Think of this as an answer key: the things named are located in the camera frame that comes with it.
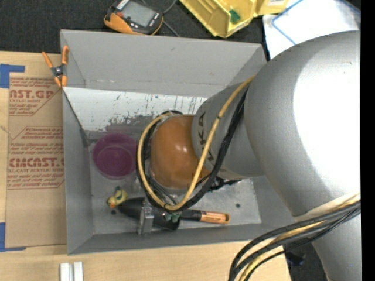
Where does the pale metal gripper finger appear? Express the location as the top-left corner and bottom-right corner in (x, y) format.
(137, 218), (154, 236)
(141, 201), (155, 220)

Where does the yellow toy duck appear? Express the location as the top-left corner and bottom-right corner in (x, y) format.
(106, 186), (129, 209)

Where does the black and orange tool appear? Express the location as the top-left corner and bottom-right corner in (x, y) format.
(117, 197), (231, 226)

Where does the purple plastic cup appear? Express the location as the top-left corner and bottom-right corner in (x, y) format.
(92, 132), (138, 179)

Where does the brown cardboard board, red print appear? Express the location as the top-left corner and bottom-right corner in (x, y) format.
(0, 50), (69, 252)

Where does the grey metal bin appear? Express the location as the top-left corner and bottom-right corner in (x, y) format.
(60, 29), (295, 256)

